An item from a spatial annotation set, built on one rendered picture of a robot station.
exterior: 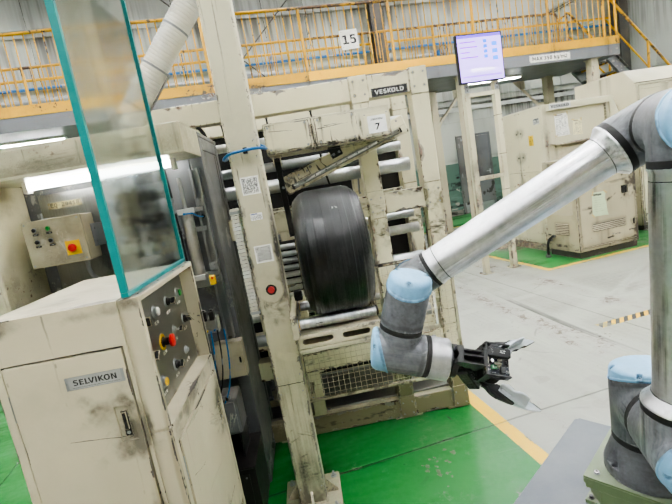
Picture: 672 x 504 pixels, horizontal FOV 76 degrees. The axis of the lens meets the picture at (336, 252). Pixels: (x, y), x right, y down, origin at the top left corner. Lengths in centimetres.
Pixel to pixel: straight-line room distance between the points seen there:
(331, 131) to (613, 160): 138
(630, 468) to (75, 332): 136
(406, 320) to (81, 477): 98
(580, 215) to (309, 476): 481
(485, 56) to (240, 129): 436
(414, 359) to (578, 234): 533
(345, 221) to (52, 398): 108
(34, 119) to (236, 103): 593
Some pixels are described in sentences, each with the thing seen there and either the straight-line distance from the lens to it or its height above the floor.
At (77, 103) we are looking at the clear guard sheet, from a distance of 124.
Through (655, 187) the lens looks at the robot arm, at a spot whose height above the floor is 136.
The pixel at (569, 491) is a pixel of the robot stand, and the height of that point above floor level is 60.
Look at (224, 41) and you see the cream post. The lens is 194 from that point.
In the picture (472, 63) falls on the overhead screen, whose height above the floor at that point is 254.
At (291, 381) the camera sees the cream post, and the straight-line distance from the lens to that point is 202.
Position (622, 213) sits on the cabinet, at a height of 46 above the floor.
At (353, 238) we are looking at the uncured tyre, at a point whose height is 124.
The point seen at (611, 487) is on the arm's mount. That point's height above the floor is 67.
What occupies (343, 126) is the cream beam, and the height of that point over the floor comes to 171.
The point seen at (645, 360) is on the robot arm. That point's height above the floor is 94.
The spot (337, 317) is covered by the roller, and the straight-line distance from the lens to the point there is 184.
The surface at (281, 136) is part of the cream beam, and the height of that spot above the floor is 171.
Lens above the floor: 146
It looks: 9 degrees down
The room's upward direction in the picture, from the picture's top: 10 degrees counter-clockwise
